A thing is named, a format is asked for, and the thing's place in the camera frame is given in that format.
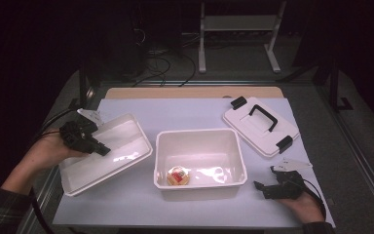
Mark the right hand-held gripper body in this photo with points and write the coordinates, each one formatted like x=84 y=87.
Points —
x=289 y=187

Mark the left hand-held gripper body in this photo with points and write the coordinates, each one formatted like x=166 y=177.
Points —
x=78 y=135

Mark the white divided plastic tray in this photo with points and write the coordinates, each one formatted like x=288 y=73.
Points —
x=110 y=162

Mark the white plastic storage box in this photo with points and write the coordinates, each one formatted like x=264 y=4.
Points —
x=207 y=156

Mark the round pastry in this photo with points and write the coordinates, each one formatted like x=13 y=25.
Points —
x=177 y=175

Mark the person's right hand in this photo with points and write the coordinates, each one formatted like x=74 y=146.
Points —
x=306 y=209

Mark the person's left hand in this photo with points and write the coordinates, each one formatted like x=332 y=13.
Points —
x=50 y=152

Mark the person's dark right sleeve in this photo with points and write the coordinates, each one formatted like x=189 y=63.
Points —
x=318 y=229

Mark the white table mat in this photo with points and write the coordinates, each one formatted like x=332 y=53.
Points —
x=188 y=211

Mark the person's plaid left sleeve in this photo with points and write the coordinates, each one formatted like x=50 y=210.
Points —
x=0 y=211

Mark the white metal stand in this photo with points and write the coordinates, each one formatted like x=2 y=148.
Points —
x=240 y=23

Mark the black frame post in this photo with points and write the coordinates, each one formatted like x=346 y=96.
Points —
x=82 y=87
x=335 y=87

